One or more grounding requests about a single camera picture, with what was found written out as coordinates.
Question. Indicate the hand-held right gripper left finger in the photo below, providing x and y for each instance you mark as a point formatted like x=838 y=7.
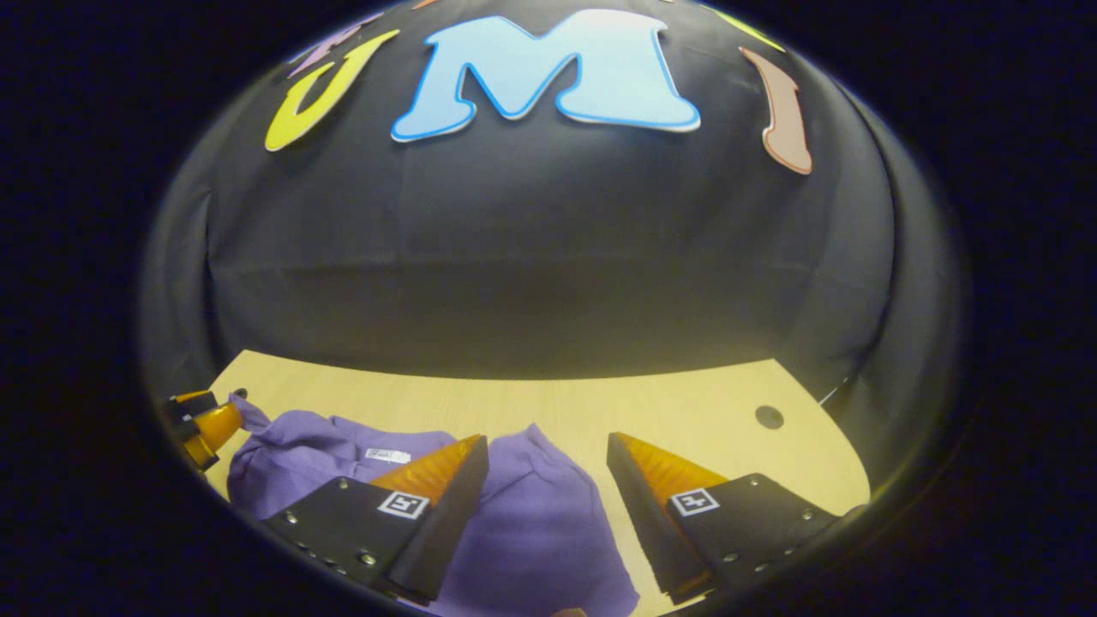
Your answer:
x=446 y=531

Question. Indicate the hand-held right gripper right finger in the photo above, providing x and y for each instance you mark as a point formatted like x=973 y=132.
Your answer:
x=647 y=523

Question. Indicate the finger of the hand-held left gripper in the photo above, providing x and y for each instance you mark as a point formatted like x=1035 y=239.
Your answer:
x=214 y=427

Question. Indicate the purple knit cardigan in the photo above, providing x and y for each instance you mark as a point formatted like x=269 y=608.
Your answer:
x=540 y=531

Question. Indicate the black backdrop cloth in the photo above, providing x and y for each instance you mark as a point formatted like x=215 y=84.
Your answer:
x=557 y=257

